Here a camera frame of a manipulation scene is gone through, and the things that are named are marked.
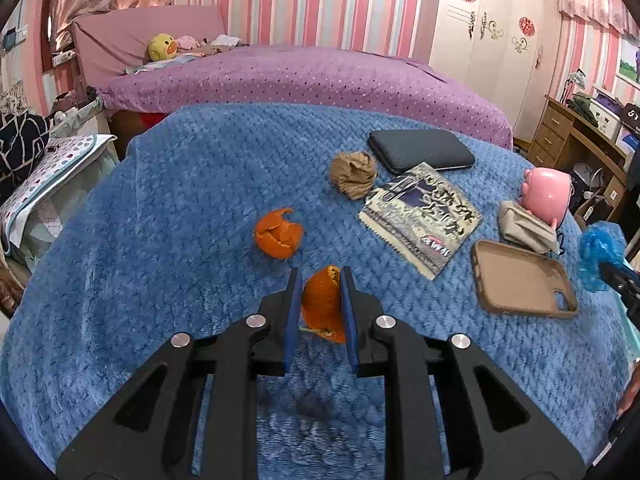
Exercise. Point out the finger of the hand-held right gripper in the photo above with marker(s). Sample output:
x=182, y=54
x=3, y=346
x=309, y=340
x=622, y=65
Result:
x=617, y=277

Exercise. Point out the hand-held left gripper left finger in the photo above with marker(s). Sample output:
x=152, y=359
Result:
x=292, y=320

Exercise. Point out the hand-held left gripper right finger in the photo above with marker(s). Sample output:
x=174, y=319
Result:
x=348, y=320

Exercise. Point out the orange peel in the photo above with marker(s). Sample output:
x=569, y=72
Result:
x=277, y=234
x=322, y=305

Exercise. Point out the blue plastic bag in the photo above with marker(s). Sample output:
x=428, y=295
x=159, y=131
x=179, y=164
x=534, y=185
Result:
x=600, y=252

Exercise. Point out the beige packet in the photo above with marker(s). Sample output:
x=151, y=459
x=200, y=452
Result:
x=527, y=227

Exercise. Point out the printed grey snack packet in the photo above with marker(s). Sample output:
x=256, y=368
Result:
x=420, y=215

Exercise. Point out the brown paper ball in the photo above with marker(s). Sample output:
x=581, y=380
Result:
x=352, y=176

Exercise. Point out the person's right forearm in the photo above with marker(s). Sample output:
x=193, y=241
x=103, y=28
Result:
x=629, y=395

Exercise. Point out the beige phone case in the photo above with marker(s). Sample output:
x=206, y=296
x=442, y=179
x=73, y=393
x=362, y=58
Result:
x=520, y=280

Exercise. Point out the white fan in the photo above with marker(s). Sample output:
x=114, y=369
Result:
x=587, y=180

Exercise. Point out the pink mug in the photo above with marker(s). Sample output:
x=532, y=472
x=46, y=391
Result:
x=545, y=190

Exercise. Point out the white storage box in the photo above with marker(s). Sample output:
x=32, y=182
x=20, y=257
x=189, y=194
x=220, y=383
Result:
x=610, y=117

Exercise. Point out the blue quilted blanket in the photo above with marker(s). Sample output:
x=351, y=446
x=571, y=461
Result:
x=175, y=210

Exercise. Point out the wooden desk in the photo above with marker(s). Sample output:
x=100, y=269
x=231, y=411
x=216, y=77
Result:
x=550, y=130

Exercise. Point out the black cap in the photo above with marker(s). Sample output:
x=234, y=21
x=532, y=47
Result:
x=631, y=115

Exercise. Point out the dark clothes pile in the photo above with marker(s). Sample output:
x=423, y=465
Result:
x=585, y=107

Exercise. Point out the black phone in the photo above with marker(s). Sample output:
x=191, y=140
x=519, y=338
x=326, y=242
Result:
x=420, y=150

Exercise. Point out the desk lamp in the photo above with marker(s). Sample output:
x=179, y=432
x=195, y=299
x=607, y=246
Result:
x=575, y=82

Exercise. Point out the white wardrobe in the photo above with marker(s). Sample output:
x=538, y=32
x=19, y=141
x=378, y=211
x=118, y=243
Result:
x=495, y=70

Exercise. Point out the purple dotted bed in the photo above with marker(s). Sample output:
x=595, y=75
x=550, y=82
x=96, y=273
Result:
x=300, y=75

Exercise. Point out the pink patterned short curtain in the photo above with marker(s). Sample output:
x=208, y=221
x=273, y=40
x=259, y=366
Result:
x=595, y=0

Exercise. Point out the dotted white cloth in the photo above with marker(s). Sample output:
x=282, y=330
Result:
x=55, y=170

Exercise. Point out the pink cloth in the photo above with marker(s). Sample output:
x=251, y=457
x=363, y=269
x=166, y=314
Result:
x=187, y=42

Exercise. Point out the yellow duck plush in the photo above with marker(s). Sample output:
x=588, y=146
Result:
x=162, y=47

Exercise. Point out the dark patterned bag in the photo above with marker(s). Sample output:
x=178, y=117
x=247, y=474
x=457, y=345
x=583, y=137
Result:
x=20, y=145

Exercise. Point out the pink headboard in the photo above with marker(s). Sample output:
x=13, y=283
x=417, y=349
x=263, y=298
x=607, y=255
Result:
x=120, y=35

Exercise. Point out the white power strip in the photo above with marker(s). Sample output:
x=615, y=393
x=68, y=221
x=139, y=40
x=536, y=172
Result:
x=63, y=57

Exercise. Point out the wall poster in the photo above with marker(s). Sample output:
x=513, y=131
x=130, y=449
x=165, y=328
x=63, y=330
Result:
x=630, y=62

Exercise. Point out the wall switch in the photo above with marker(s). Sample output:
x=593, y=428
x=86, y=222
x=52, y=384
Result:
x=12, y=37

